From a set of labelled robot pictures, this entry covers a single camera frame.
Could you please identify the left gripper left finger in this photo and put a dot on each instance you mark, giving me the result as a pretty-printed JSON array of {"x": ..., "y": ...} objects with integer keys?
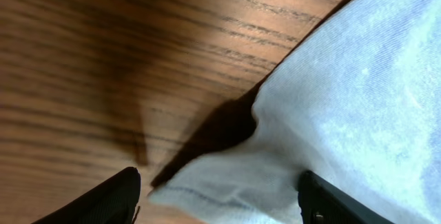
[{"x": 114, "y": 201}]

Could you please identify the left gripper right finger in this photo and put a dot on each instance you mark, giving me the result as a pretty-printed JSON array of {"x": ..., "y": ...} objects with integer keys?
[{"x": 322, "y": 203}]

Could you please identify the light blue t-shirt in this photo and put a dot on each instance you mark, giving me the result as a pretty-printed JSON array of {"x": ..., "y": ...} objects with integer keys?
[{"x": 357, "y": 103}]

